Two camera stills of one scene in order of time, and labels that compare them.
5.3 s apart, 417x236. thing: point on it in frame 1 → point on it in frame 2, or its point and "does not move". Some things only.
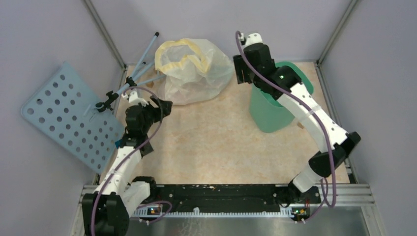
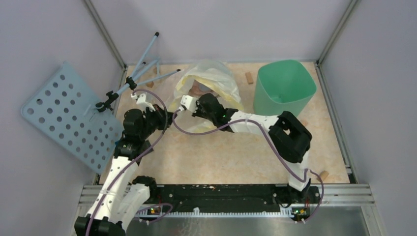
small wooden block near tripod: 150,84 does not move
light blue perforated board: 64,109 does not move
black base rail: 197,197 does not move
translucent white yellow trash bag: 194,71 → 204,77
